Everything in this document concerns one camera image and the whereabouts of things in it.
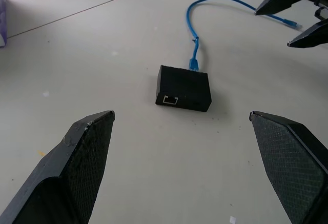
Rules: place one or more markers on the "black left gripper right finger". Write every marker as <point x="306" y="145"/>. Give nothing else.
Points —
<point x="289" y="162"/>

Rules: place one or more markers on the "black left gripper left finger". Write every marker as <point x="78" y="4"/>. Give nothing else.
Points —
<point x="64" y="172"/>

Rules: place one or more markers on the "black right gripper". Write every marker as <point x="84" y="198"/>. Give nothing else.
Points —
<point x="323" y="12"/>

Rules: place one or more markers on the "black ethernet port box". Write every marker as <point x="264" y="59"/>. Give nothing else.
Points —
<point x="184" y="88"/>

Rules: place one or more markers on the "purple and white box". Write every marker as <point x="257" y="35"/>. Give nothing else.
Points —
<point x="2" y="16"/>

